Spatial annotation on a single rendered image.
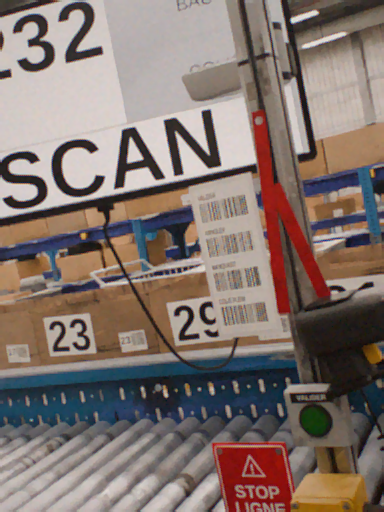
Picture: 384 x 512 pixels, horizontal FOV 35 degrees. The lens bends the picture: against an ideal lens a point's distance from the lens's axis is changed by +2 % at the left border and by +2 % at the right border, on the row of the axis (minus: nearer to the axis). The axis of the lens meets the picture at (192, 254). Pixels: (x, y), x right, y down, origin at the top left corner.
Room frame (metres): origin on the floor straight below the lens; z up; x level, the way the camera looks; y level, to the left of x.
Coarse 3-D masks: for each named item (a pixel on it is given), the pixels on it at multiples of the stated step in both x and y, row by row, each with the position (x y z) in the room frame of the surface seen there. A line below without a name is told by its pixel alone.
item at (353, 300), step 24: (312, 312) 0.64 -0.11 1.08; (336, 312) 0.63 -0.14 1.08; (360, 312) 0.61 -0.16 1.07; (312, 336) 0.64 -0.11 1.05; (336, 336) 0.63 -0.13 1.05; (360, 336) 0.62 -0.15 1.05; (336, 360) 0.64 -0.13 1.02; (360, 360) 0.64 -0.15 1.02; (336, 384) 0.65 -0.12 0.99; (360, 384) 0.63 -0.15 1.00
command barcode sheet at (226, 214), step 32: (192, 192) 0.76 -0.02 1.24; (224, 192) 0.73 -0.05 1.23; (224, 224) 0.74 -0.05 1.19; (256, 224) 0.72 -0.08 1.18; (224, 256) 0.74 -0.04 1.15; (256, 256) 0.72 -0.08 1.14; (224, 288) 0.75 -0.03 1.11; (256, 288) 0.73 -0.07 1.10; (224, 320) 0.75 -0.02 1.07; (256, 320) 0.73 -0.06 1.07
